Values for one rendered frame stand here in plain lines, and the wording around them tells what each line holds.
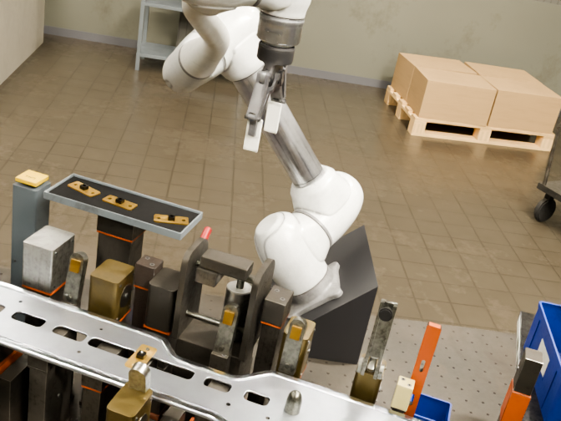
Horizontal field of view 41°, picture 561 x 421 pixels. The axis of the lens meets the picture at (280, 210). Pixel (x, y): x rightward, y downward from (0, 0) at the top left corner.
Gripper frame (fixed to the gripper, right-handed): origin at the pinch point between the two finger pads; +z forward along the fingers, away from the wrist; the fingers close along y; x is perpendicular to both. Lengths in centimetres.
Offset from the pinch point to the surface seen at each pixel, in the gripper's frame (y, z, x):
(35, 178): -8, 30, -59
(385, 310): 12.5, 24.6, 35.2
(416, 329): -69, 76, 44
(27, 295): 17, 46, -44
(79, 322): 20, 46, -29
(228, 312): 12.2, 37.1, 2.7
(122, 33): -526, 133, -296
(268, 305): 7.0, 35.5, 10.1
